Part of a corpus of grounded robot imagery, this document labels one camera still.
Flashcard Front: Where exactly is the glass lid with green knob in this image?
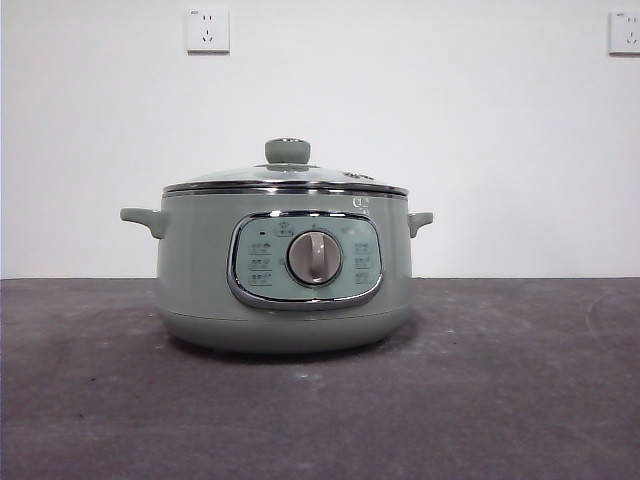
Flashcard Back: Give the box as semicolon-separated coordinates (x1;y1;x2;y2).
162;138;408;197

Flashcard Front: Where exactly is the sage green electric cooking pot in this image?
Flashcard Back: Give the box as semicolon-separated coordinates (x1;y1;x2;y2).
119;191;434;355

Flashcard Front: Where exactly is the white wall socket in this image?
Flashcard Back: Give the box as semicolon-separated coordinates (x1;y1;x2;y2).
187;7;232;55
608;10;640;57

